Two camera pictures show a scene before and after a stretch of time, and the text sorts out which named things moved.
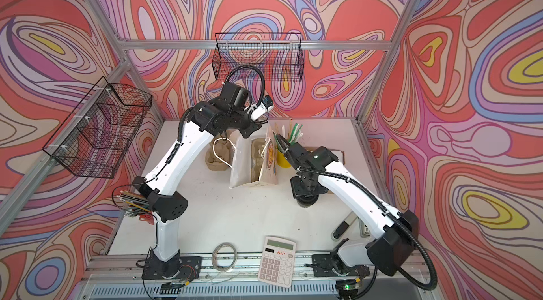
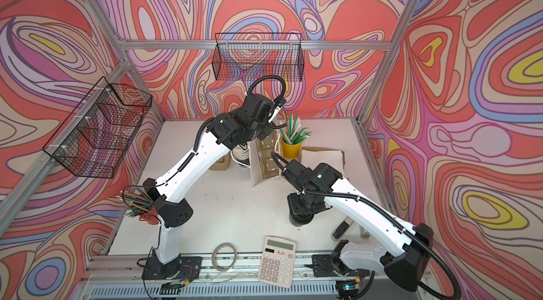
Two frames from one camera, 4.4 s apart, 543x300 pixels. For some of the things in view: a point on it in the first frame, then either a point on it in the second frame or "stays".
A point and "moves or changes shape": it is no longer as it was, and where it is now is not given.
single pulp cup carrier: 257,158 to 264,147
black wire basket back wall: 262,56 stays
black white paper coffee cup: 307,202 moves or changes shape
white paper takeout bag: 240,161 moves or changes shape
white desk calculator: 277,261 stays
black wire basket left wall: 95,137 stays
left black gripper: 255,126 to 270,129
